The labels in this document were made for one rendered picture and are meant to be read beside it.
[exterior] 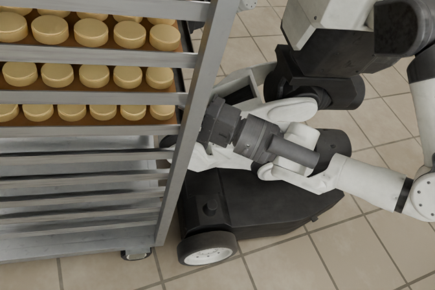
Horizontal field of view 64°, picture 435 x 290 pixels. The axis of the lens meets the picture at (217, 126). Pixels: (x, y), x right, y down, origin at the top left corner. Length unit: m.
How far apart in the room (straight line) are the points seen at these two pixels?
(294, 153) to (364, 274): 0.95
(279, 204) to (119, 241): 0.56
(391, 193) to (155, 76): 0.46
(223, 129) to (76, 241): 0.64
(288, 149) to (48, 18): 0.46
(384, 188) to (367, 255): 0.94
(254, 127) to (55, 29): 0.39
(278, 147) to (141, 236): 0.63
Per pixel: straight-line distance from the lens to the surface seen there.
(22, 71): 0.65
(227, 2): 0.47
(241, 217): 1.23
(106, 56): 0.55
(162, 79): 0.64
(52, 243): 1.18
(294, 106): 0.94
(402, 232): 1.76
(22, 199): 0.92
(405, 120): 2.25
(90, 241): 1.17
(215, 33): 0.50
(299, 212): 1.32
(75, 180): 0.83
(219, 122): 0.69
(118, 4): 0.49
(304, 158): 0.68
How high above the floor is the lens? 1.24
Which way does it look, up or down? 49 degrees down
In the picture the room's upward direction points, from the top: 20 degrees clockwise
